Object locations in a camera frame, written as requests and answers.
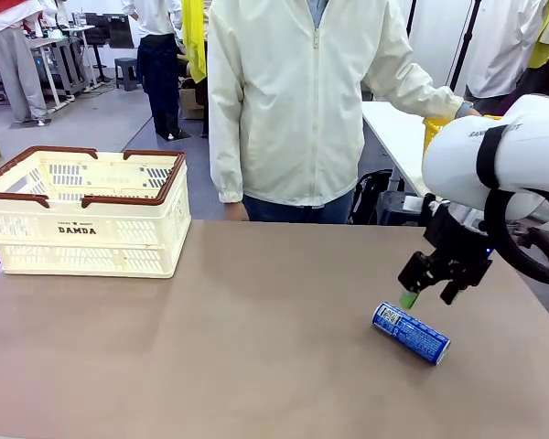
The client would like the yellow plastic shopping basket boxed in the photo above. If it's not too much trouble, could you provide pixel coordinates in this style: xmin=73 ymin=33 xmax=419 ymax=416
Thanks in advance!
xmin=423 ymin=113 xmax=502 ymax=156

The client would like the person's left forearm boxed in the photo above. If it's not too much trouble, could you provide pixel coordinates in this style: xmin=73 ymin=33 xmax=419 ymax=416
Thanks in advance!
xmin=383 ymin=68 xmax=467 ymax=123

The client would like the dark grey plastic stool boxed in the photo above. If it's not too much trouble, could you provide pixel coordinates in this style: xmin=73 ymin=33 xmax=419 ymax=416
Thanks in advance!
xmin=378 ymin=190 xmax=425 ymax=226

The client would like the yellow cloth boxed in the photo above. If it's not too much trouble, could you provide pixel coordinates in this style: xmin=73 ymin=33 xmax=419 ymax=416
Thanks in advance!
xmin=181 ymin=0 xmax=210 ymax=84

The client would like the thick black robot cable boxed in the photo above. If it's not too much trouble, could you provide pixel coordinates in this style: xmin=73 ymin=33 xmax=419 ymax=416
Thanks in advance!
xmin=484 ymin=189 xmax=549 ymax=285

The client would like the person in grey trousers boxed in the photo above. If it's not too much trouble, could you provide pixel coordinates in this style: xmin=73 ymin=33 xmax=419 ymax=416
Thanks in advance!
xmin=0 ymin=0 xmax=49 ymax=125

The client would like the black monitor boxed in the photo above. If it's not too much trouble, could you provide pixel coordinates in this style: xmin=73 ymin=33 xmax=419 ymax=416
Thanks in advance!
xmin=84 ymin=12 xmax=135 ymax=49

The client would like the blue Pocari Sweat can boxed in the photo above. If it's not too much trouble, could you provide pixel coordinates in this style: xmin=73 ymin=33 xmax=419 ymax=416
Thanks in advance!
xmin=371 ymin=300 xmax=452 ymax=367

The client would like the white standing desk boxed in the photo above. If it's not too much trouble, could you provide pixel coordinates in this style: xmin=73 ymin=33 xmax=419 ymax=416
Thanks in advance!
xmin=27 ymin=25 xmax=115 ymax=111

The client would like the black backpack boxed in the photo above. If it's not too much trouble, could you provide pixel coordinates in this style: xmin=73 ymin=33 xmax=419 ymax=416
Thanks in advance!
xmin=350 ymin=169 xmax=394 ymax=225

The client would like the black strap on arm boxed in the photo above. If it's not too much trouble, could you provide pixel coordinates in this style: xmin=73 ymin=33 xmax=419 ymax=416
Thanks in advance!
xmin=475 ymin=123 xmax=509 ymax=189

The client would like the white side table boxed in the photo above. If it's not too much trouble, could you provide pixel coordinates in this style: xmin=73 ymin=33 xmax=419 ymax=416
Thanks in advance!
xmin=361 ymin=101 xmax=429 ymax=196

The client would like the person's right hand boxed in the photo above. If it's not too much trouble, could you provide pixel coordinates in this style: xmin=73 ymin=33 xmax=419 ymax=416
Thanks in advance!
xmin=222 ymin=199 xmax=251 ymax=223

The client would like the person in white shirt, dark trousers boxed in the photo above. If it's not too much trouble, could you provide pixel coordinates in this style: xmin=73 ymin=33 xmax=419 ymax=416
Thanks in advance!
xmin=121 ymin=0 xmax=184 ymax=141

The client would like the black tripod pole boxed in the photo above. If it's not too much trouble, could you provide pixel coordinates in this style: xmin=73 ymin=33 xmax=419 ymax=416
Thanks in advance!
xmin=447 ymin=0 xmax=484 ymax=91

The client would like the person in cream jacket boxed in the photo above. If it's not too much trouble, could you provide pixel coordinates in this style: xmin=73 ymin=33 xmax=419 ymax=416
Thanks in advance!
xmin=207 ymin=0 xmax=440 ymax=225

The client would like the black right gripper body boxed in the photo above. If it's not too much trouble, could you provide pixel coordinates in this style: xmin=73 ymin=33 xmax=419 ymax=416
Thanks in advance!
xmin=423 ymin=203 xmax=493 ymax=284

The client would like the cream basket with brown handles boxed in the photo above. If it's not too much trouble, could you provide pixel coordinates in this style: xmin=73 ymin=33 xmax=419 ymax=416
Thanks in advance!
xmin=0 ymin=145 xmax=192 ymax=279

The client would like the black step stool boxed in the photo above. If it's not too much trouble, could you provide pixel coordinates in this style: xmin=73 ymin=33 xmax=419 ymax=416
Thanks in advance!
xmin=113 ymin=57 xmax=143 ymax=91

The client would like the person's right forearm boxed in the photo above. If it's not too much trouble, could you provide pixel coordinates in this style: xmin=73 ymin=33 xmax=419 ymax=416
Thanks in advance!
xmin=209 ymin=113 xmax=245 ymax=205

